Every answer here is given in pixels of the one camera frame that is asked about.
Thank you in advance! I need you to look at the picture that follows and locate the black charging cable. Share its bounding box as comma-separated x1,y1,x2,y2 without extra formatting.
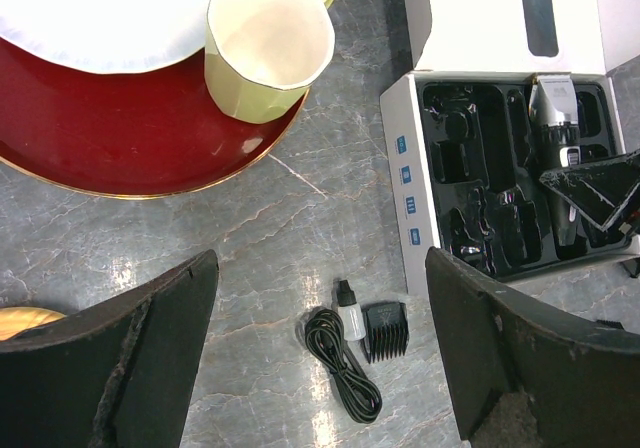
303,307,384,425

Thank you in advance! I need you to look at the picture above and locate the black comb guard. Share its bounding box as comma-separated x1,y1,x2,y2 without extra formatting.
363,301,409,364

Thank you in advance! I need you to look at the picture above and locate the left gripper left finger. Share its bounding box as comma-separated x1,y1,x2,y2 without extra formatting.
1,250,219,447

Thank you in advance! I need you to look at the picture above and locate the woven bamboo tray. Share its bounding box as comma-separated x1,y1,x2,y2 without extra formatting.
0,307,65,342

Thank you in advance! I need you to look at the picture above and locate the white paper plate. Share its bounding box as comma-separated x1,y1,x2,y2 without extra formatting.
1,0,209,74

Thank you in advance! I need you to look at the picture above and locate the pale yellow mug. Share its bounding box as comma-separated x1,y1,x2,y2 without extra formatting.
204,0,335,124

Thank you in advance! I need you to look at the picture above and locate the black silver hair clipper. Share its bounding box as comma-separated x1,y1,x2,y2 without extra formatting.
528,74,581,251

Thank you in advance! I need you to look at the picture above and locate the dark red round tray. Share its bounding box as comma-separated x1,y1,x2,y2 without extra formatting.
1,21,305,198

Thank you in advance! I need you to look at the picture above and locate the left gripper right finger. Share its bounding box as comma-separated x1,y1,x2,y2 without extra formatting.
425,248,639,447

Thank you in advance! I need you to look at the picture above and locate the white clipper kit box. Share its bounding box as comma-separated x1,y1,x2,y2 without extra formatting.
380,0,639,296

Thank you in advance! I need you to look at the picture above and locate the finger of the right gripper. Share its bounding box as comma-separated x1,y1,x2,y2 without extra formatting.
539,150,639,232

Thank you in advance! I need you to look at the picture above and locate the small oil bottle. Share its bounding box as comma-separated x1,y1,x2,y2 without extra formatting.
336,280,366,342

